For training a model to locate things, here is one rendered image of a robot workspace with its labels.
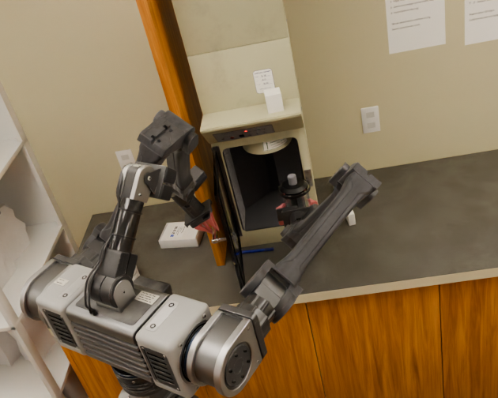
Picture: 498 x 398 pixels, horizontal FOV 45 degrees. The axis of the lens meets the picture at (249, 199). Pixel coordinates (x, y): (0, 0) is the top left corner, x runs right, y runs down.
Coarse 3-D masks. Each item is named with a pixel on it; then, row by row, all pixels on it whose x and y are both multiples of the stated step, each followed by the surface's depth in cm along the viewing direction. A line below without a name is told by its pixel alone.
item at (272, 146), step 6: (288, 138) 208; (252, 144) 206; (258, 144) 205; (264, 144) 205; (270, 144) 205; (276, 144) 205; (282, 144) 206; (288, 144) 208; (246, 150) 210; (252, 150) 207; (258, 150) 206; (264, 150) 205; (270, 150) 205; (276, 150) 205
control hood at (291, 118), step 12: (240, 108) 194; (252, 108) 192; (264, 108) 190; (288, 108) 187; (300, 108) 189; (204, 120) 192; (216, 120) 190; (228, 120) 188; (240, 120) 186; (252, 120) 185; (264, 120) 184; (276, 120) 184; (288, 120) 186; (300, 120) 187; (204, 132) 187; (216, 132) 188; (276, 132) 196
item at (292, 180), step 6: (294, 174) 196; (288, 180) 200; (294, 180) 196; (300, 180) 198; (282, 186) 197; (288, 186) 196; (294, 186) 196; (300, 186) 195; (306, 186) 196; (282, 192) 197; (288, 192) 195; (294, 192) 195
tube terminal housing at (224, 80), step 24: (240, 48) 183; (264, 48) 183; (288, 48) 183; (192, 72) 188; (216, 72) 188; (240, 72) 188; (288, 72) 187; (216, 96) 192; (240, 96) 192; (264, 96) 192; (288, 96) 192; (216, 144) 202; (240, 144) 202; (312, 192) 212; (240, 240) 225; (264, 240) 225
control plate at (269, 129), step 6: (258, 126) 188; (264, 126) 188; (270, 126) 189; (228, 132) 189; (234, 132) 190; (240, 132) 191; (246, 132) 192; (252, 132) 192; (258, 132) 193; (270, 132) 195; (216, 138) 194; (222, 138) 195; (228, 138) 196; (234, 138) 196
